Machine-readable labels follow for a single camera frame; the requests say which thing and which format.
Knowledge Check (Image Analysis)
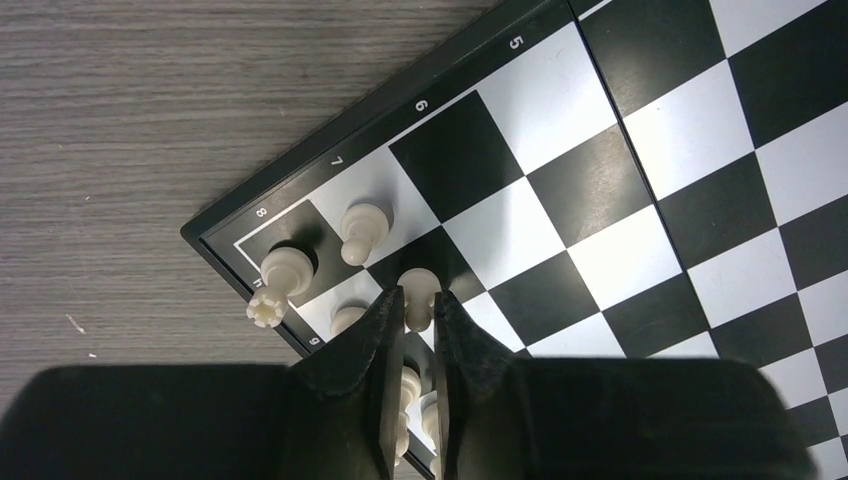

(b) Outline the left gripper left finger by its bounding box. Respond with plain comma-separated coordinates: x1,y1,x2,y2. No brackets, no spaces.
1,287,404,479

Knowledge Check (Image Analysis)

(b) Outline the white pawn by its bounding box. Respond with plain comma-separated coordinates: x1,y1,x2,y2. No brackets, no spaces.
397,268,441,332
340,203,390,266

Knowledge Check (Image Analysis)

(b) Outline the white chess piece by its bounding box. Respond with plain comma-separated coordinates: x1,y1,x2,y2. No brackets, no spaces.
395,365,424,468
421,391,442,480
246,247,315,328
330,305,366,337

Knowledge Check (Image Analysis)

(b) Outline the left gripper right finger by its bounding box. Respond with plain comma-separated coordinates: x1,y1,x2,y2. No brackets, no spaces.
434,290,818,479

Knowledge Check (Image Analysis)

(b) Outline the black white chessboard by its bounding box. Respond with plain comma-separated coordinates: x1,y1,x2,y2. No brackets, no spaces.
181,1,847,479

